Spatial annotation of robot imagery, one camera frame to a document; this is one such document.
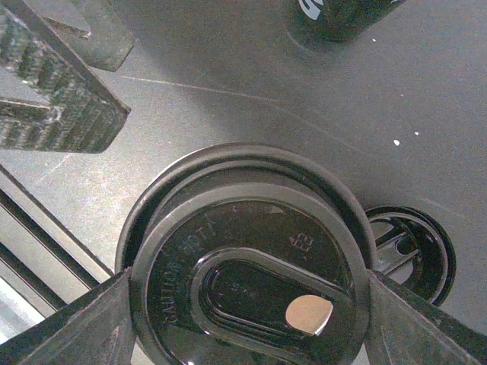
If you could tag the black coffee cup lid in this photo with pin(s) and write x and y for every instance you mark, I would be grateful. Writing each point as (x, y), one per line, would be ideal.
(248, 254)

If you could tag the black lid stack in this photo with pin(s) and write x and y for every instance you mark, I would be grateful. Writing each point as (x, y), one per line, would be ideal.
(336, 21)

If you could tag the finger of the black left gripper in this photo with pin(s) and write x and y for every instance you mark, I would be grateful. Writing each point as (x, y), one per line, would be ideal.
(78, 113)
(93, 29)

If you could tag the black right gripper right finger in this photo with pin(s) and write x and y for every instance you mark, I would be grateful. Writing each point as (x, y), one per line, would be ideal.
(405, 329)

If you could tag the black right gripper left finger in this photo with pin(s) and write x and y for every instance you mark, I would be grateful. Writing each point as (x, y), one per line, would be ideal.
(94, 329)

